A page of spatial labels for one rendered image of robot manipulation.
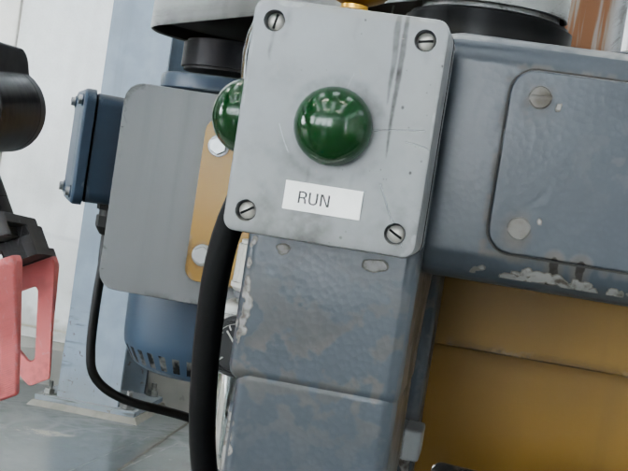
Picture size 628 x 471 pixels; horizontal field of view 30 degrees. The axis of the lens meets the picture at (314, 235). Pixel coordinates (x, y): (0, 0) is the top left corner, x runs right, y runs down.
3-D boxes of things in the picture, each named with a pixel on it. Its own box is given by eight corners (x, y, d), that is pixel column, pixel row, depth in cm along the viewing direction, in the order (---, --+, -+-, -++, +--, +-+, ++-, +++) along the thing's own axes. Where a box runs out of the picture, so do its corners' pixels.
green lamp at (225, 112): (198, 146, 46) (209, 70, 46) (217, 149, 49) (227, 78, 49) (261, 155, 46) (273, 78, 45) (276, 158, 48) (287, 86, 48)
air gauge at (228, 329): (201, 372, 70) (210, 311, 70) (208, 368, 72) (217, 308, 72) (261, 383, 70) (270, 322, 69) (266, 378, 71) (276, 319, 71)
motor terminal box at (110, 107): (59, 233, 92) (80, 86, 91) (53, 222, 102) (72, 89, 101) (164, 247, 94) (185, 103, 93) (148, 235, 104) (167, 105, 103)
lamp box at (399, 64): (221, 228, 45) (256, -6, 45) (247, 226, 50) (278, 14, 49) (413, 260, 44) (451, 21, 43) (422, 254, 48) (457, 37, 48)
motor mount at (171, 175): (90, 288, 90) (120, 78, 89) (118, 282, 97) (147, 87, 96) (455, 352, 86) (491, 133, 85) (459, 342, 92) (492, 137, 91)
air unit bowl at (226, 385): (198, 469, 72) (213, 371, 72) (210, 459, 75) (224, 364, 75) (245, 478, 72) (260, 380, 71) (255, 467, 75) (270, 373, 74)
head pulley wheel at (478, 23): (391, 45, 60) (399, -4, 60) (406, 65, 69) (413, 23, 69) (569, 69, 58) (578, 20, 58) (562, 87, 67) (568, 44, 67)
